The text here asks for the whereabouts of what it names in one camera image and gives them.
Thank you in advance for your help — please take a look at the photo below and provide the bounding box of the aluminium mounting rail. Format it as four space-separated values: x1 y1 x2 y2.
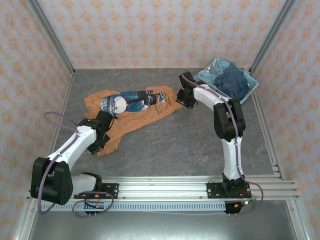
26 175 300 201

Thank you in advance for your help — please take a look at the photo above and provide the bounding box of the aluminium frame leg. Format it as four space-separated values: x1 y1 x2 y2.
285 199 314 240
12 199 39 240

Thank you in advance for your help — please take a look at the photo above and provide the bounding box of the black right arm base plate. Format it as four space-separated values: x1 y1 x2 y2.
206 181 252 200

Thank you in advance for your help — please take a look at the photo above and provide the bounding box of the orange t-shirt with blue print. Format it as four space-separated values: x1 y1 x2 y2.
83 85 185 157

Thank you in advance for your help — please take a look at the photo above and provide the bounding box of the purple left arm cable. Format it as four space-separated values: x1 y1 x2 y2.
37 111 115 219

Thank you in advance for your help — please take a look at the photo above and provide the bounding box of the aluminium side rail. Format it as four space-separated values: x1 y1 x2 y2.
39 71 76 181
249 71 286 181

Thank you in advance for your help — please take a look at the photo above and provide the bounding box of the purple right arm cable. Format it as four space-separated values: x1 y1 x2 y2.
180 70 265 216

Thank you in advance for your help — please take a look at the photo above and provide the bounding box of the grey metal sheet panel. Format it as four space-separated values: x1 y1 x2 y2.
26 210 302 240

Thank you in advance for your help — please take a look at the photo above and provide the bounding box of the light blue plastic basket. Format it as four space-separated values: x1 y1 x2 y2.
193 58 260 105

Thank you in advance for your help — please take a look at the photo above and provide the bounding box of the light blue printed t-shirt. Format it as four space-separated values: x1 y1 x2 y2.
194 58 256 86

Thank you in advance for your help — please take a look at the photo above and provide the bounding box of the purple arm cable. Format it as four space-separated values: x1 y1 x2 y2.
37 111 115 219
180 70 265 216

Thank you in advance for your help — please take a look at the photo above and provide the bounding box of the aluminium frame post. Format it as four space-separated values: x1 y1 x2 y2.
25 0 76 77
249 0 299 77

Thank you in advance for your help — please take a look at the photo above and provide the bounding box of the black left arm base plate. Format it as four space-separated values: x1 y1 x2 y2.
73 183 120 200

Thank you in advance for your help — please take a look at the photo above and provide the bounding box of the white slotted cable duct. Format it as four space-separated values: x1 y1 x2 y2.
37 201 228 212

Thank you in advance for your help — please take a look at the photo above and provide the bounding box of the dark blue t-shirt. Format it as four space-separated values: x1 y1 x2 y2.
214 62 251 100

